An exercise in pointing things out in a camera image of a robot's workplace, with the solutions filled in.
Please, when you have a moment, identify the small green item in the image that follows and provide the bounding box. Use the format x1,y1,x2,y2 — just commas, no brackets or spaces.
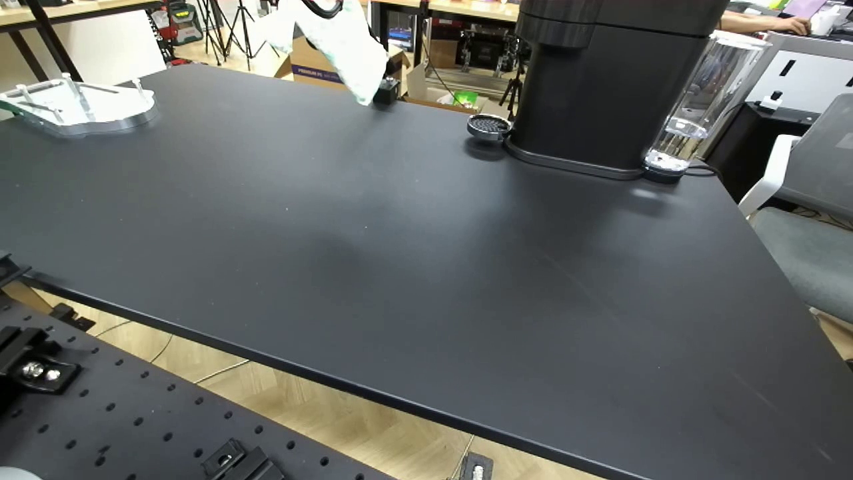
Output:
449,86,482,111

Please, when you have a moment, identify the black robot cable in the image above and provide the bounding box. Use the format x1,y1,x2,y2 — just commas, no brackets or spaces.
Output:
299,0,348,22

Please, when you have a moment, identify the clear glass cup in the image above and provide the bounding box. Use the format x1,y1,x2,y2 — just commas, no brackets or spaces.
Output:
640,30,774,179

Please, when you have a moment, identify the small metal bracket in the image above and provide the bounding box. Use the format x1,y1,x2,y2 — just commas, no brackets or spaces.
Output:
456,447,497,480

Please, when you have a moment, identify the labelled cardboard box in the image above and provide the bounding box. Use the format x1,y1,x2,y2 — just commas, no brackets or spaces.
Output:
281,30,413,92

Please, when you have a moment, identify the black clamp with metal bolt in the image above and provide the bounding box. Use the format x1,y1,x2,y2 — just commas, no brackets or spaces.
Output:
0,322,87,400

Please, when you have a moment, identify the white cabinet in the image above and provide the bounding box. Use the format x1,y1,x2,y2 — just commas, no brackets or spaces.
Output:
745,31,853,119

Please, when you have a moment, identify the black perforated breadboard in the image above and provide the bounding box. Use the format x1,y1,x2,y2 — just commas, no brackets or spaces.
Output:
0,252,394,480

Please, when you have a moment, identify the thin tripod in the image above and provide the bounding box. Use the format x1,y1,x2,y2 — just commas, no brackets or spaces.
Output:
207,0,284,71

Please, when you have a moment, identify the black coffee machine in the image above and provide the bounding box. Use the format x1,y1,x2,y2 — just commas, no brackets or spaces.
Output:
504,0,733,183

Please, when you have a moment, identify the small black slotted bracket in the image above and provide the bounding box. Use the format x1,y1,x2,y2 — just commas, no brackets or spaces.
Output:
199,435,295,480

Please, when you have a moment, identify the white panel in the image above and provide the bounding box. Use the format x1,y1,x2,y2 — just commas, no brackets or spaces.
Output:
51,8,169,87

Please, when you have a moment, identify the long wooden workbench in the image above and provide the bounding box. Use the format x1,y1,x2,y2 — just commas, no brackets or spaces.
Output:
0,0,172,86

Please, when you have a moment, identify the grey office chair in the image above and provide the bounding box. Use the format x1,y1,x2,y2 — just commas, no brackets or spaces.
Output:
737,91,853,328

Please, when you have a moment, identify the small black tripod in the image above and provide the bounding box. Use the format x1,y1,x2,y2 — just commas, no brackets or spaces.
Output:
494,35,540,119

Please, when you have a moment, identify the white green floral cloth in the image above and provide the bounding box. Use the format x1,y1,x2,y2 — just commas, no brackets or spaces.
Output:
265,0,393,108

